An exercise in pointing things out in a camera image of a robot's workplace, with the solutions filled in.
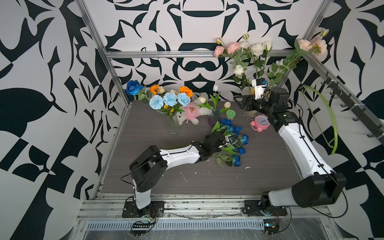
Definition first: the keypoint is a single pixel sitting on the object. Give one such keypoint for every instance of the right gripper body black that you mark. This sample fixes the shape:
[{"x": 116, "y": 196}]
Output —
[{"x": 248, "y": 101}]

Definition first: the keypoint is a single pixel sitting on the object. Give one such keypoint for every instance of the picked blue tulip bunch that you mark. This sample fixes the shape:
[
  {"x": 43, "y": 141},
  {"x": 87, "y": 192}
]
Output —
[{"x": 227, "y": 128}]

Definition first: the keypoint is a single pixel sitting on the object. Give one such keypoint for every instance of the light blue carnation stems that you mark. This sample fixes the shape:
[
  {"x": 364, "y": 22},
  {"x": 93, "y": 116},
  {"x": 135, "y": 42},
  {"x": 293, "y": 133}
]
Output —
[{"x": 169, "y": 99}]

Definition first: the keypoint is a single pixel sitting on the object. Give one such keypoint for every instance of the corner blue rose stem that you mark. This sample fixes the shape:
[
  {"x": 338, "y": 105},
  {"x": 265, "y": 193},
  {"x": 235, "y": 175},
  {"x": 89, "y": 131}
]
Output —
[{"x": 136, "y": 92}]

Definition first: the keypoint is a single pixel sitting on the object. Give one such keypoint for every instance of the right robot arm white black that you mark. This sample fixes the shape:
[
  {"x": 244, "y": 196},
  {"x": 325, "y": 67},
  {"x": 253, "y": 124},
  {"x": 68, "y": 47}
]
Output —
[{"x": 320, "y": 185}]

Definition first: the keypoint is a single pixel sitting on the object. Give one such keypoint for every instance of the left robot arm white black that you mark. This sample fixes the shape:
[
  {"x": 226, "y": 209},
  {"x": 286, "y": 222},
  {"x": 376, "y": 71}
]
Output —
[{"x": 148, "y": 168}]

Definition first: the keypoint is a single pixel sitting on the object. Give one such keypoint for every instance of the dark purple glass vase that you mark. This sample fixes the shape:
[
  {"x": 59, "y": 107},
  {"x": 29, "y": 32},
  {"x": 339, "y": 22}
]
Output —
[{"x": 214, "y": 118}]

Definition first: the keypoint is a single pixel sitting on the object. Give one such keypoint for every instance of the clear glass vase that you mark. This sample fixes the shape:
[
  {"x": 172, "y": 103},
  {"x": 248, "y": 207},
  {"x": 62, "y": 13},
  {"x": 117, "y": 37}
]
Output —
[{"x": 173, "y": 125}]

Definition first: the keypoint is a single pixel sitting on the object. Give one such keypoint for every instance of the small green cup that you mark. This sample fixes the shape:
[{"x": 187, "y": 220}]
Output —
[{"x": 230, "y": 114}]

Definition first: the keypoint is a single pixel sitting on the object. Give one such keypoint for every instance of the pink alarm clock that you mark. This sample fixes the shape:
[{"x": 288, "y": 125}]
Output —
[{"x": 260, "y": 123}]

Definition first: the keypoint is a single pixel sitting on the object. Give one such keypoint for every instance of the blue white tulip bunch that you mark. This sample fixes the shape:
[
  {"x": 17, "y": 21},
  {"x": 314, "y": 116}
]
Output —
[{"x": 215, "y": 100}]

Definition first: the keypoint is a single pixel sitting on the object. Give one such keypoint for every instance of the white rose stems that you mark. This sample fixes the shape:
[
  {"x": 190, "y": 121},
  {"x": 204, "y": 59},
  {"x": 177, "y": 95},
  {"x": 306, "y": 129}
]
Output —
[{"x": 260, "y": 52}]

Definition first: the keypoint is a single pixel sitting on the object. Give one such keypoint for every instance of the white plush toy pink shirt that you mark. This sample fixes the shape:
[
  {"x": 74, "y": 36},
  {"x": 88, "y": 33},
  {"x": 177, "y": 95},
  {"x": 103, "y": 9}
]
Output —
[{"x": 193, "y": 111}]

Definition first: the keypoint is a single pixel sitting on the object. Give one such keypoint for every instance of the pink rose stem left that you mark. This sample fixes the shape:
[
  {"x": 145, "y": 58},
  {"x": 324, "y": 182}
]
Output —
[{"x": 240, "y": 56}]

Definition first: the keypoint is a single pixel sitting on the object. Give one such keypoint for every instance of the pink rose stem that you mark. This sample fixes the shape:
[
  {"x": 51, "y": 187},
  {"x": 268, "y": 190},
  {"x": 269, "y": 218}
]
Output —
[
  {"x": 240, "y": 56},
  {"x": 316, "y": 46}
]

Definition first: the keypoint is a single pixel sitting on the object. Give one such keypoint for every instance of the blue orange mixed bouquet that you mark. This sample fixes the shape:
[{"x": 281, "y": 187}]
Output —
[{"x": 166, "y": 110}]

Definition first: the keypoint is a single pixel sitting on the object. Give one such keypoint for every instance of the pink rose stem right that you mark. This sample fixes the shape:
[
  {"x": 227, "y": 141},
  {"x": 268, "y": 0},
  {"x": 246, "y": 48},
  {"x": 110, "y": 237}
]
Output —
[{"x": 316, "y": 46}]

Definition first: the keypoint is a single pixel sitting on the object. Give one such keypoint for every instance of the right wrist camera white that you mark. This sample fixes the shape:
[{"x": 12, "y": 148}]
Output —
[{"x": 258, "y": 87}]

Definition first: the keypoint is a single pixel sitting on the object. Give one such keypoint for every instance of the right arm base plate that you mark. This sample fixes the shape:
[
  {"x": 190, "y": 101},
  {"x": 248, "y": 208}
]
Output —
[{"x": 256, "y": 208}]

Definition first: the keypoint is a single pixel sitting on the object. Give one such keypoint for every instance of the right controller board with wires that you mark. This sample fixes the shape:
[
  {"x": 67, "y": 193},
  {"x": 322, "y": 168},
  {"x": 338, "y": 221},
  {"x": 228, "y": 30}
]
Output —
[{"x": 275, "y": 229}]

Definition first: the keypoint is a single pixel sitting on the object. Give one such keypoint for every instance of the controller board with wires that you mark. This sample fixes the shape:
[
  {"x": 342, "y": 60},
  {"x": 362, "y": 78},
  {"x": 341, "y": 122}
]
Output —
[
  {"x": 139, "y": 228},
  {"x": 275, "y": 229}
]

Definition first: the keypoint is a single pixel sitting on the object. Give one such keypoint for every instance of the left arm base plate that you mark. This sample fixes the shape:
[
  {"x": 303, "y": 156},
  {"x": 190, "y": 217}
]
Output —
[{"x": 154, "y": 209}]

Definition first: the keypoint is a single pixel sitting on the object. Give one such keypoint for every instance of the black hook rail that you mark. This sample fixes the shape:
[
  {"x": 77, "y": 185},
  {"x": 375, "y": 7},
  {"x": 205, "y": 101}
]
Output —
[{"x": 351, "y": 103}]

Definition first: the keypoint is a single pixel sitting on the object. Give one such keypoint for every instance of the left controller board with wires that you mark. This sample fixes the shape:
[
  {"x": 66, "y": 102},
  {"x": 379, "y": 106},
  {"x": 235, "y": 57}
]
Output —
[{"x": 139, "y": 228}]

